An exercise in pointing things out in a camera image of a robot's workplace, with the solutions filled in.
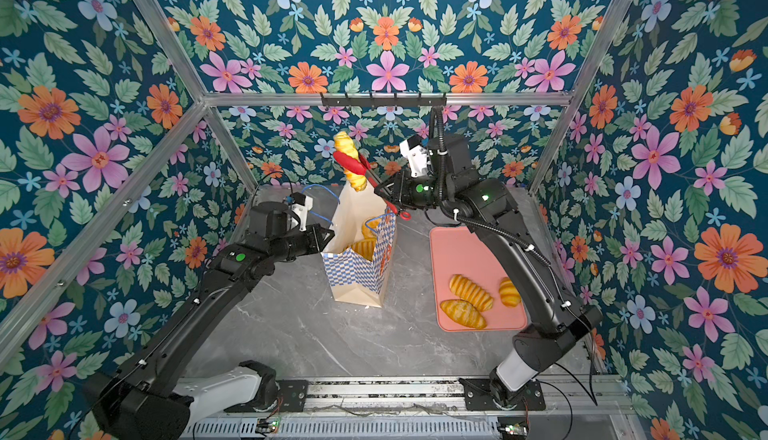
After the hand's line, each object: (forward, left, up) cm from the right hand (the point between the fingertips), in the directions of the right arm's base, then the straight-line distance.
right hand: (379, 186), depth 62 cm
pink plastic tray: (+12, -23, -43) cm, 50 cm away
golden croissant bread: (-12, -22, -39) cm, 46 cm away
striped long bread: (-5, -24, -39) cm, 46 cm away
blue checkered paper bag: (-5, +9, -31) cm, 33 cm away
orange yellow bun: (+16, +8, -38) cm, 42 cm away
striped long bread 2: (-4, +5, -17) cm, 18 cm away
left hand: (0, +11, -13) cm, 17 cm away
